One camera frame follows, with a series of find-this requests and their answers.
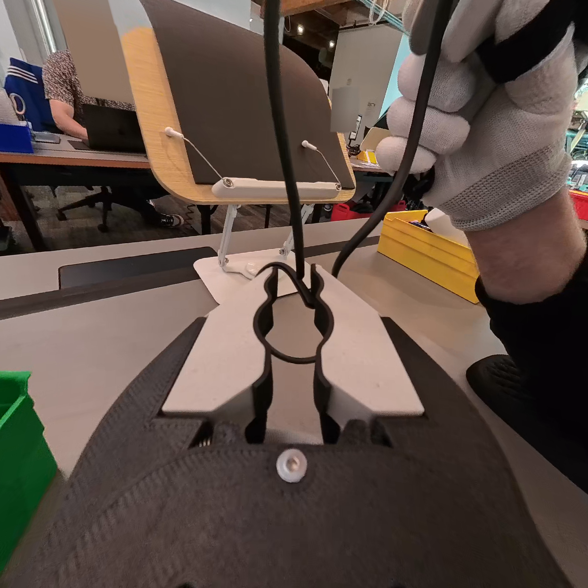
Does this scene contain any wooden tray with black pad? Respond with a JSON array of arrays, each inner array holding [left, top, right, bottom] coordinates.
[[122, 0, 357, 205]]

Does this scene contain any blue plastic bin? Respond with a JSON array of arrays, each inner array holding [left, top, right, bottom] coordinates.
[[0, 123, 35, 154]]

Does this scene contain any wooden edge desk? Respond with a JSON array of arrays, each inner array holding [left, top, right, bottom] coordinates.
[[0, 133, 154, 252]]

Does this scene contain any white foam roll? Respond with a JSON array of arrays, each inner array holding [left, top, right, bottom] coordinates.
[[425, 207, 470, 249]]

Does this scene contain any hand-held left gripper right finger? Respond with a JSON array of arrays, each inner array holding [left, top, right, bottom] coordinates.
[[311, 265, 425, 445]]

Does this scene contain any person's right hand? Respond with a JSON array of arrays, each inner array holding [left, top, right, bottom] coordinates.
[[376, 0, 583, 231]]

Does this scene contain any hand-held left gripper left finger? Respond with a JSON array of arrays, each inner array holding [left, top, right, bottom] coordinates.
[[161, 268, 279, 444]]

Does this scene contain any black rubber cord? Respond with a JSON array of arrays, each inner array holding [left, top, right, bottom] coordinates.
[[255, 0, 456, 366]]

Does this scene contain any person's right forearm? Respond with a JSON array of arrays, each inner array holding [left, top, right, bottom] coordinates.
[[464, 186, 588, 437]]

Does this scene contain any black laptop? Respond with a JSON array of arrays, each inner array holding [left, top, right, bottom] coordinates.
[[82, 103, 148, 153]]

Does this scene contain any black padded armrest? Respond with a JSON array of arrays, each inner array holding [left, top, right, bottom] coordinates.
[[465, 354, 552, 432]]

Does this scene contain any blue striped jacket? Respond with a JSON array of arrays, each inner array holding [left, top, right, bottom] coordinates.
[[4, 57, 57, 135]]

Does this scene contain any green plastic bin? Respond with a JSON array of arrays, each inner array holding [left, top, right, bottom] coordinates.
[[0, 370, 58, 557]]

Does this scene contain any yellow plastic bin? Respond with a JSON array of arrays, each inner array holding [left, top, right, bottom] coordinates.
[[378, 209, 481, 304]]

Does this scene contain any black office chair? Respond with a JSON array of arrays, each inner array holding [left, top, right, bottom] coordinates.
[[56, 185, 114, 233]]

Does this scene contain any red container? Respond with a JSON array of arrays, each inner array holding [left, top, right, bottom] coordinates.
[[331, 200, 408, 224]]

